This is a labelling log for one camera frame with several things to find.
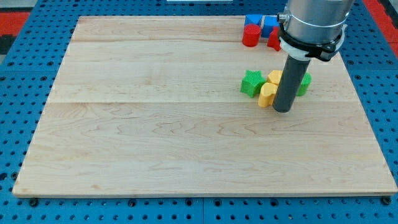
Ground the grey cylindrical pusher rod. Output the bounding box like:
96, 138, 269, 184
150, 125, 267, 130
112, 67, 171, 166
272, 55, 310, 113

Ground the black and white clamp mount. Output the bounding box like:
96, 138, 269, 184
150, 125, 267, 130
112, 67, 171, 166
278, 24, 347, 62

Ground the green circle block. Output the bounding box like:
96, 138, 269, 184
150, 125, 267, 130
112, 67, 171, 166
297, 72, 312, 96

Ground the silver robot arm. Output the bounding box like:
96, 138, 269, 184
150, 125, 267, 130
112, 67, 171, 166
272, 0, 354, 113

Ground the yellow hexagon block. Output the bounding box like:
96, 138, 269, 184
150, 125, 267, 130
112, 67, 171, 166
267, 70, 283, 85

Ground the red star block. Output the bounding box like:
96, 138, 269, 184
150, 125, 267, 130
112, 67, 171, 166
267, 26, 281, 52

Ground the yellow heart block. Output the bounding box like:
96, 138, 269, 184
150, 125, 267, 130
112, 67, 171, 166
257, 82, 278, 108

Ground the blue cube block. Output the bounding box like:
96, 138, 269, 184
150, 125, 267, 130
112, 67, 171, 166
261, 16, 279, 38

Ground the green star block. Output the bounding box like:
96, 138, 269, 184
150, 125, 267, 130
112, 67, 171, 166
240, 70, 266, 98

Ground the red cylinder block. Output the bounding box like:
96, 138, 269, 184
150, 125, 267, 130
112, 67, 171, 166
242, 24, 261, 47

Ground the blue triangle block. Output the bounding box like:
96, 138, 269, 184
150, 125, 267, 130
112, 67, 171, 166
244, 14, 264, 27

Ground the light wooden board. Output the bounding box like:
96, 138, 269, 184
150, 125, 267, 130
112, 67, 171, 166
12, 16, 397, 198

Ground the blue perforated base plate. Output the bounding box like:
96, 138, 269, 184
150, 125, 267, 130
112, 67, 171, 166
1, 0, 397, 223

